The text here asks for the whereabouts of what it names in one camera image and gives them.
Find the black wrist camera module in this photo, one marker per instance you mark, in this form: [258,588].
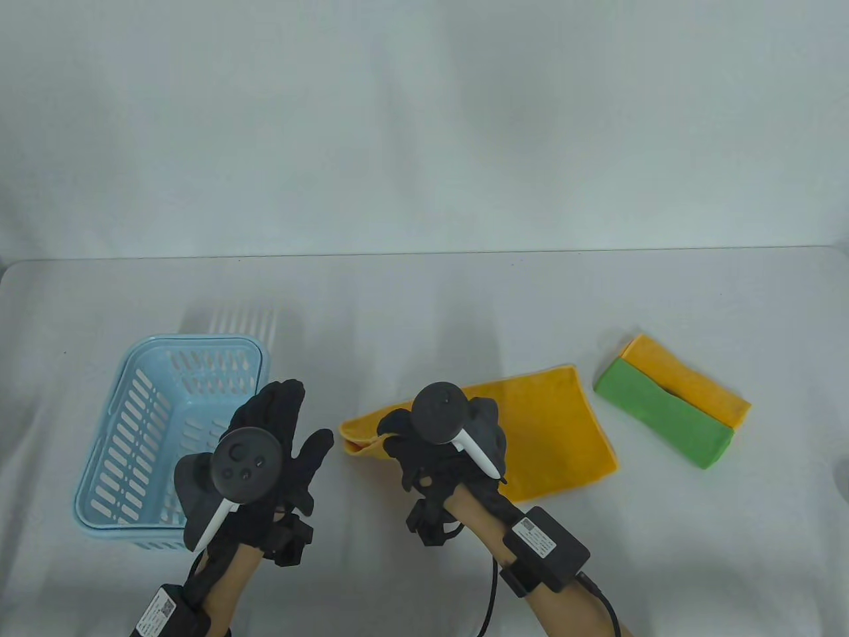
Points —
[292,541]
[431,524]

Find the person's right hand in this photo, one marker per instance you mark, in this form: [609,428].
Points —
[431,464]

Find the person's left hand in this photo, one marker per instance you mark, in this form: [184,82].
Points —
[278,418]

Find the orange-yellow towel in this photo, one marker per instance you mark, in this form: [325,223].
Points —
[550,438]

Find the grey white tracker controller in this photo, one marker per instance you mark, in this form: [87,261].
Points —
[441,411]
[245,461]

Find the light blue plastic basket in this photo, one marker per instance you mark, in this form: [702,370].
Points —
[99,478]

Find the black wrist sensor box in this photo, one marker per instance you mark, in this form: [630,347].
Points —
[172,614]
[547,551]

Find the green towel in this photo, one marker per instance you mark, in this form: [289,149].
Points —
[663,411]

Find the yellow square towel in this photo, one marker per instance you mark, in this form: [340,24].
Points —
[703,388]

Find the person's right forearm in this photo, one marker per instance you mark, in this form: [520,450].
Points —
[564,610]

